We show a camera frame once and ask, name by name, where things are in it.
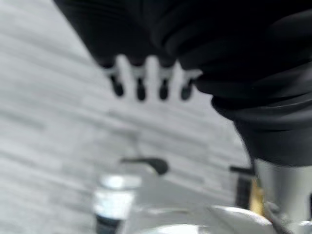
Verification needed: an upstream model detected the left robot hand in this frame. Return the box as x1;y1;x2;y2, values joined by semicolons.
53;0;312;208

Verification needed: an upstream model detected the yellow strip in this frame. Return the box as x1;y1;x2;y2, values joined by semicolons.
250;179;266;218

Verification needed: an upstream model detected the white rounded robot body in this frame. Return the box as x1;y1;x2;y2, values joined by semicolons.
146;204;275;234

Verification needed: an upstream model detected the black metal frame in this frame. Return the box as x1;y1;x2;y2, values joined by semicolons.
230;165;256;211

